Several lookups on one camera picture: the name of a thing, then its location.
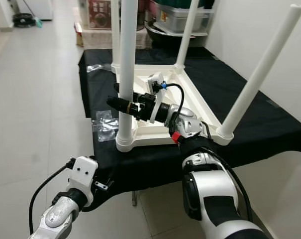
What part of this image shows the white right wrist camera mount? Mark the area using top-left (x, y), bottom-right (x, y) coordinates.
top-left (148, 72), bottom-right (171, 122)

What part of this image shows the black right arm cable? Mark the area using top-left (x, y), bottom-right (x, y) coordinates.
top-left (163, 82), bottom-right (253, 222)

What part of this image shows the black wok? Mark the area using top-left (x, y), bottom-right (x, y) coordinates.
top-left (143, 25), bottom-right (208, 48)

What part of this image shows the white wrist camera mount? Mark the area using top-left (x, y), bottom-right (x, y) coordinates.
top-left (68, 156), bottom-right (99, 195)
top-left (148, 72), bottom-right (171, 122)

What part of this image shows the brown cloth covered bench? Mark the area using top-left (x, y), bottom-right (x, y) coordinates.
top-left (76, 27), bottom-right (143, 49)

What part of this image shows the small red object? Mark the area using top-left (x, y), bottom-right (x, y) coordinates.
top-left (76, 25), bottom-right (86, 48)

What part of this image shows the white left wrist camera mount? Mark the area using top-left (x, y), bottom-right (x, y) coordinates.
top-left (68, 156), bottom-right (99, 195)

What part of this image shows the green pot lid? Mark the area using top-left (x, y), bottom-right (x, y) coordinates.
top-left (153, 0), bottom-right (213, 6)

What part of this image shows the clear plastic wrapper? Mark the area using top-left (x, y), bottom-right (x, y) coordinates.
top-left (93, 110), bottom-right (118, 142)
top-left (86, 64), bottom-right (111, 73)

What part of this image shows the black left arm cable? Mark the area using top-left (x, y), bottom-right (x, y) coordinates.
top-left (28, 162), bottom-right (74, 235)

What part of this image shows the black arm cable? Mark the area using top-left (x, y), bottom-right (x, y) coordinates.
top-left (28, 162), bottom-right (74, 235)
top-left (163, 82), bottom-right (253, 222)

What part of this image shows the small black floor object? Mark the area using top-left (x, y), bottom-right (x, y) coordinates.
top-left (12, 13), bottom-right (36, 28)

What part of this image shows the orange lid storage box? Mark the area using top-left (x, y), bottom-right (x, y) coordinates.
top-left (78, 0), bottom-right (113, 30)

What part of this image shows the white plastic table top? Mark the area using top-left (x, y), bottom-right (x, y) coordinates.
top-left (110, 64), bottom-right (235, 152)

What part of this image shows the clear plastic container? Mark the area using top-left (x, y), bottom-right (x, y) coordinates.
top-left (158, 4), bottom-right (213, 34)

